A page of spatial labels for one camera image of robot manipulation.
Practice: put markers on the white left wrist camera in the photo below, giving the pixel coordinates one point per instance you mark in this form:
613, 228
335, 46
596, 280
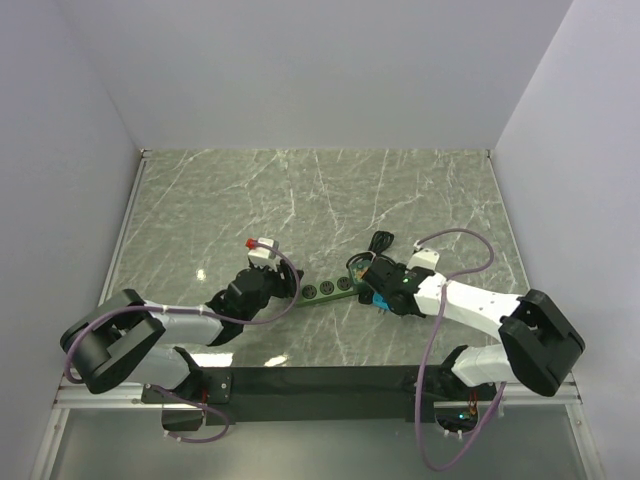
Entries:
260, 253

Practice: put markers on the blue plug adapter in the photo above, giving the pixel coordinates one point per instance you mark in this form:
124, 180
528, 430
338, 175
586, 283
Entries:
379, 302

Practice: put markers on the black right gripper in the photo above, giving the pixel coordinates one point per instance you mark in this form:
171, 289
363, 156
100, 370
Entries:
402, 268

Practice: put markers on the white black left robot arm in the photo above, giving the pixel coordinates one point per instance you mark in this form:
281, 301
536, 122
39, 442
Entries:
130, 339

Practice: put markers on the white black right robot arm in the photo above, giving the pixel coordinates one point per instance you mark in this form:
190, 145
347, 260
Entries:
536, 344

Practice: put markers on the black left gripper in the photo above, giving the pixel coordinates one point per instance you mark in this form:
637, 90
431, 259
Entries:
285, 286

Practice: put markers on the dark green cube adapter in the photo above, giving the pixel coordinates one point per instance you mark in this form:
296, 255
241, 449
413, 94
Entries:
357, 269

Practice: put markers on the green power strip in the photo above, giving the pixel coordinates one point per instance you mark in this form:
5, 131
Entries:
320, 292

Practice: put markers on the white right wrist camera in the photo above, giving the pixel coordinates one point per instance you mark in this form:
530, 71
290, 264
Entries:
423, 257

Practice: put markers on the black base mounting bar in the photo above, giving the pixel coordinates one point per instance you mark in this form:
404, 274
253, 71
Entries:
263, 394

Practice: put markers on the aluminium frame rail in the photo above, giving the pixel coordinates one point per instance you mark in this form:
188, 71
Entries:
115, 256

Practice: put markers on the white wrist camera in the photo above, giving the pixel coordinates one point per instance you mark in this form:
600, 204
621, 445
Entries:
423, 257
260, 253

